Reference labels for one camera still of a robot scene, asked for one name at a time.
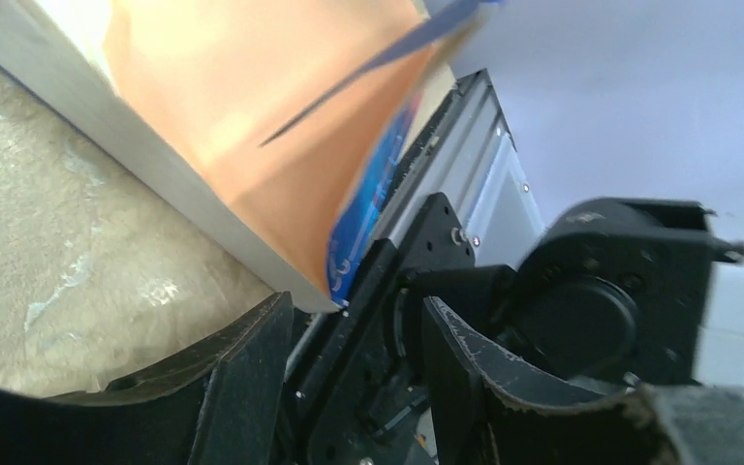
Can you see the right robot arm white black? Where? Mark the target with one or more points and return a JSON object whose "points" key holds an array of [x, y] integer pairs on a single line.
{"points": [[615, 290]]}

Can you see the blue orange book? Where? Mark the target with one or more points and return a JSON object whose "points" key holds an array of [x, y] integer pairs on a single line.
{"points": [[274, 126]]}

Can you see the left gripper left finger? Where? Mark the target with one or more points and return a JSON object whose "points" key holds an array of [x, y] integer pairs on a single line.
{"points": [[214, 402]]}

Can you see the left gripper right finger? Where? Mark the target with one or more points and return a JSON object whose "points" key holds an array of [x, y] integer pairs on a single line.
{"points": [[490, 406]]}

